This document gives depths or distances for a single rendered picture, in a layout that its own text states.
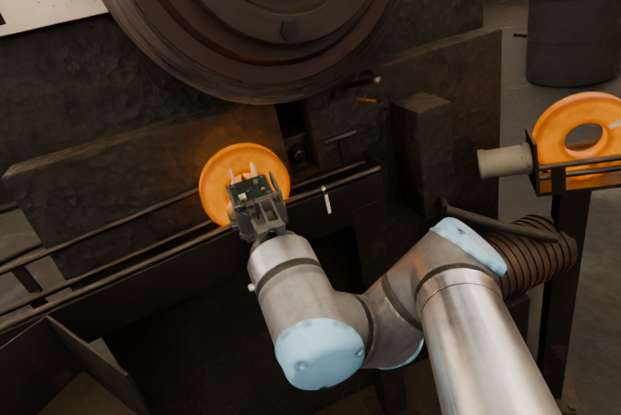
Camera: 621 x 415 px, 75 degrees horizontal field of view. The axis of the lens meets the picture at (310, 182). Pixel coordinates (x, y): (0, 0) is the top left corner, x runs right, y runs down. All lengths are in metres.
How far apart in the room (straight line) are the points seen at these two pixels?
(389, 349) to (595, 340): 0.97
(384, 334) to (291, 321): 0.13
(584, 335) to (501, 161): 0.76
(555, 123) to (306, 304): 0.55
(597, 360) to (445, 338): 1.03
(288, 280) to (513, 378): 0.24
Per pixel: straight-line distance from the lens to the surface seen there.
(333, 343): 0.44
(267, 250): 0.51
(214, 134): 0.74
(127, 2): 0.61
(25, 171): 0.78
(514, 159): 0.82
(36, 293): 0.86
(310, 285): 0.48
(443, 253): 0.48
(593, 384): 1.35
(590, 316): 1.51
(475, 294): 0.43
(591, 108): 0.82
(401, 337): 0.53
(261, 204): 0.56
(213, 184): 0.69
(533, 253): 0.87
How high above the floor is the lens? 1.06
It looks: 27 degrees down
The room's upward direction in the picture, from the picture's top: 13 degrees counter-clockwise
